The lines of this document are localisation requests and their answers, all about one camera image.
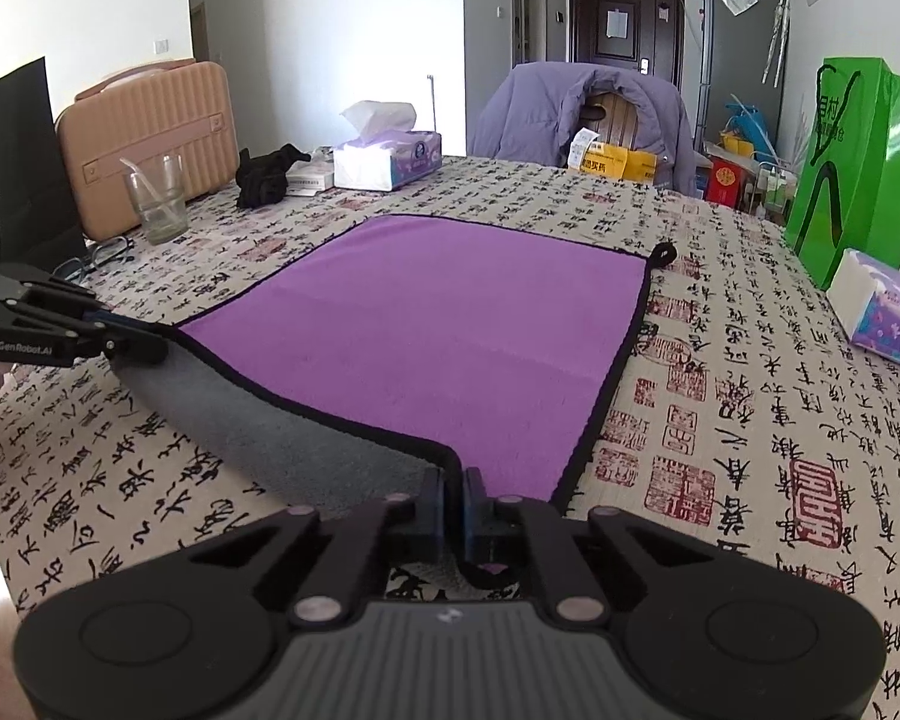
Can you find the black eyeglasses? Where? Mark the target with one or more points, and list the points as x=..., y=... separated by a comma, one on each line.
x=98, y=254

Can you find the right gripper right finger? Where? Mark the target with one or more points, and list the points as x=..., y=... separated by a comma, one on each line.
x=514, y=538

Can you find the white umbrella on fridge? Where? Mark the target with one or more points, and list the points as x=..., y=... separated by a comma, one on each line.
x=776, y=33

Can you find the yellow cardboard box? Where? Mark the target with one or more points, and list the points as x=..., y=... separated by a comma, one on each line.
x=587, y=154

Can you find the black crumpled cloth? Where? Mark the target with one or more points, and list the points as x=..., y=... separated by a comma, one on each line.
x=262, y=180

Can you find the wire storage rack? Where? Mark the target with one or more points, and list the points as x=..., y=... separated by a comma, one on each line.
x=774, y=192

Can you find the purple tissue pack right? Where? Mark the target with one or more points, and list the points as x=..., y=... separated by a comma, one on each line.
x=865, y=296

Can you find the red gift box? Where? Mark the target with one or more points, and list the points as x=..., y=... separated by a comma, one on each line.
x=727, y=183

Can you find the grey refrigerator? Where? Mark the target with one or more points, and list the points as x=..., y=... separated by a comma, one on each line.
x=740, y=64

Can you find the green shopping bag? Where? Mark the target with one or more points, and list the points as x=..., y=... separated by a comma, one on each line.
x=848, y=195

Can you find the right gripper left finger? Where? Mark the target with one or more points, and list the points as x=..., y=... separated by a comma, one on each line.
x=359, y=550

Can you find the dark entrance door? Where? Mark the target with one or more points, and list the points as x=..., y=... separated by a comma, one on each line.
x=641, y=35

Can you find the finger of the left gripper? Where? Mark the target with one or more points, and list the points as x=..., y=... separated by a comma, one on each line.
x=47, y=344
x=31, y=286

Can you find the black paper bag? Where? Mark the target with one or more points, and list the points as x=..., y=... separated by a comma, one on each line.
x=39, y=223

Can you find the small white medicine box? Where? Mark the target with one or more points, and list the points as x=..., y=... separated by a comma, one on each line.
x=308, y=179

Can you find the pink ribbed suitcase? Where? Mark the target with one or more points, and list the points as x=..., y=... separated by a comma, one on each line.
x=179, y=107

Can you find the purple and grey towel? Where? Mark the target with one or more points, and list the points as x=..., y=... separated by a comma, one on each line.
x=405, y=344

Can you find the white purple tissue pack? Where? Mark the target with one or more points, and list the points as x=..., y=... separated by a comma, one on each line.
x=388, y=150

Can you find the clear drinking glass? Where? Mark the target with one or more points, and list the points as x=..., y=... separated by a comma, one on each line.
x=158, y=197

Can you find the wooden chair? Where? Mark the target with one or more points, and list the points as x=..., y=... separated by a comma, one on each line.
x=612, y=117

